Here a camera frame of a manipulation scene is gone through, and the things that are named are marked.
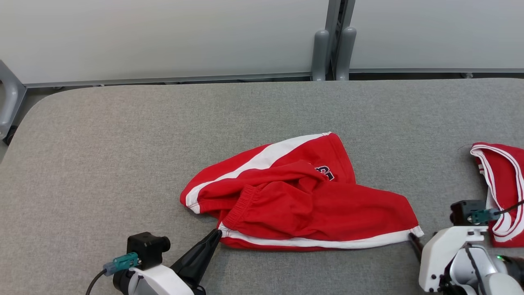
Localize thin black right camera cable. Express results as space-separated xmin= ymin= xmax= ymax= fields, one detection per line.
xmin=497 ymin=200 xmax=524 ymax=216

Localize red shorts with white stripes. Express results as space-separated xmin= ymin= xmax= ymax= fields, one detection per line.
xmin=180 ymin=132 xmax=425 ymax=251

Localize thin black left camera cable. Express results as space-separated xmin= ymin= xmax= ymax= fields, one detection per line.
xmin=85 ymin=268 xmax=108 ymax=295

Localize grey partition post with rounded foot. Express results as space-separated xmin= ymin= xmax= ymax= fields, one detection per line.
xmin=335 ymin=0 xmax=357 ymax=81
xmin=312 ymin=0 xmax=342 ymax=82

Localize teal camera connector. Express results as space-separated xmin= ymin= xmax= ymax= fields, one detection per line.
xmin=102 ymin=252 xmax=140 ymax=276
xmin=470 ymin=208 xmax=501 ymax=224

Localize grey partition bottom rail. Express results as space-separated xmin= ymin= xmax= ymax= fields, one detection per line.
xmin=25 ymin=72 xmax=314 ymax=88
xmin=350 ymin=68 xmax=524 ymax=79

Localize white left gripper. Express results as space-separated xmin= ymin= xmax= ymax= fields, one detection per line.
xmin=128 ymin=229 xmax=224 ymax=295

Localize black caster wheel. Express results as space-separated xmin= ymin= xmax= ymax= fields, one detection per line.
xmin=2 ymin=125 xmax=18 ymax=146

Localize teal right camera connector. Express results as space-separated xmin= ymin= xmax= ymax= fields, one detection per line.
xmin=470 ymin=208 xmax=501 ymax=224

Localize red Bulls 23 jersey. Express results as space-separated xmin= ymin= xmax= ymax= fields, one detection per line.
xmin=470 ymin=142 xmax=524 ymax=248

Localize teal left camera connector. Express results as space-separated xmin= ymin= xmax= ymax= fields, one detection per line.
xmin=102 ymin=252 xmax=140 ymax=276

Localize thin black camera cable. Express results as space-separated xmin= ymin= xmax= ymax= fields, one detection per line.
xmin=85 ymin=268 xmax=108 ymax=295
xmin=497 ymin=200 xmax=524 ymax=216

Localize grey partition end post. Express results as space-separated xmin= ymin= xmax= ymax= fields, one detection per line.
xmin=0 ymin=59 xmax=27 ymax=142

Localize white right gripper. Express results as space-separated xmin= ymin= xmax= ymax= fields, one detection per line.
xmin=408 ymin=225 xmax=489 ymax=294

